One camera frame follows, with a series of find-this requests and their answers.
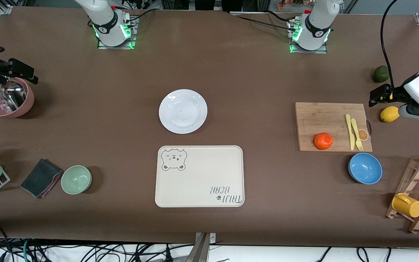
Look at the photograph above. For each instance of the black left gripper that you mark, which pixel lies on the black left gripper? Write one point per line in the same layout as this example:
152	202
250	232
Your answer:
396	92

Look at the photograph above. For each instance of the orange mandarin fruit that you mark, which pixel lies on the orange mandarin fruit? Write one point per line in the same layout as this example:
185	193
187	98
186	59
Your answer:
323	141

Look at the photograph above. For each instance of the white round plate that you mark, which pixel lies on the white round plate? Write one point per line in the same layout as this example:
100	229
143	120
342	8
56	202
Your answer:
183	111

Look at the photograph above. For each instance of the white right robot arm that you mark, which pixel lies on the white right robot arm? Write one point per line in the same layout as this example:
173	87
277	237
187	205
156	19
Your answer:
106	22

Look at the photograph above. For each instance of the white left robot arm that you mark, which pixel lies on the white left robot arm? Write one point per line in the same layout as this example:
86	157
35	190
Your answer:
318	22

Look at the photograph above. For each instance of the dark green avocado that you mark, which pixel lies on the dark green avocado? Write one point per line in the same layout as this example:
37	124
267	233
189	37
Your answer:
381	74

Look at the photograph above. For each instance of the metal scoop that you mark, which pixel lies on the metal scoop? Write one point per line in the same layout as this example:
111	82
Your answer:
13	94

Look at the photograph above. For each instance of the yellow plastic fork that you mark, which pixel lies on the yellow plastic fork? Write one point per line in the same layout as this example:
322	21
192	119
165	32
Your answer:
355	127

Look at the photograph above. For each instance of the orange slice picture disc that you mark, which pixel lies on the orange slice picture disc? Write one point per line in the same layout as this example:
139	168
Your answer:
363	135

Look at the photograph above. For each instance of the yellow plastic knife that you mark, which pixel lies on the yellow plastic knife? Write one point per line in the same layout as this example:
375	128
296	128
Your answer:
349	131

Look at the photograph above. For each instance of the wooden cutting board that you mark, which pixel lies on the wooden cutting board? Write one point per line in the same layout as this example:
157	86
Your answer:
320	118

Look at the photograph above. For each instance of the blue bowl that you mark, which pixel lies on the blue bowl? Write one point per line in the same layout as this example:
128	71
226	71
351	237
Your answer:
365	168

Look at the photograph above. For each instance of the wooden mug rack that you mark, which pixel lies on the wooden mug rack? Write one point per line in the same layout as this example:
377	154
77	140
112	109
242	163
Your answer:
415	171

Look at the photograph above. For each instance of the dark folded cloth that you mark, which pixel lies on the dark folded cloth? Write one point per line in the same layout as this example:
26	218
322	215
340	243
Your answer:
40	177

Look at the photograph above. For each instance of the yellow mug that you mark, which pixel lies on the yellow mug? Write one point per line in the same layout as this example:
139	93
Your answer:
407	205

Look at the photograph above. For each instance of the light green bowl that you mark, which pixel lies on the light green bowl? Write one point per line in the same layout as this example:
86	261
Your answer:
76	179

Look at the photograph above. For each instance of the cream tray with bear print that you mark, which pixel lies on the cream tray with bear print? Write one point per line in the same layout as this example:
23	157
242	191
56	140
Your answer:
202	174

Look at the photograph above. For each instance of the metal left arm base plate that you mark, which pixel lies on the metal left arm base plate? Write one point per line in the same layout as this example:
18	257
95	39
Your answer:
316	51

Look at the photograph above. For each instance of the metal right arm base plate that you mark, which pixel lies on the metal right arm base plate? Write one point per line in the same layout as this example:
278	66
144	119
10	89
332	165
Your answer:
116	47

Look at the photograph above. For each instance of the metal table edge bracket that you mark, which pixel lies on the metal table edge bracket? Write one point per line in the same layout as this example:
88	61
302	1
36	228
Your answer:
202	249

